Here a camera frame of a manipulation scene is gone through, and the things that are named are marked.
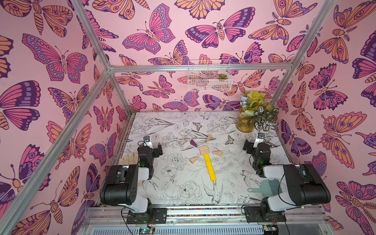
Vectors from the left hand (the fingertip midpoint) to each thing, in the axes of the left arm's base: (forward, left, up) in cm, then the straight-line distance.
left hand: (153, 142), depth 94 cm
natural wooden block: (-3, -34, -6) cm, 34 cm away
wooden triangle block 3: (-4, -43, -6) cm, 44 cm away
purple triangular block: (+3, -26, -5) cm, 27 cm away
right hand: (0, -66, +2) cm, 66 cm away
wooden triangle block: (+7, -37, -5) cm, 38 cm away
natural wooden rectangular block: (+1, -34, -7) cm, 34 cm away
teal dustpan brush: (-26, -69, -6) cm, 74 cm away
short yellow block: (-10, -35, -6) cm, 37 cm away
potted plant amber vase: (+10, -63, +18) cm, 67 cm away
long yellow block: (-15, -37, -7) cm, 40 cm away
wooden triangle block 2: (-9, -26, -6) cm, 28 cm away
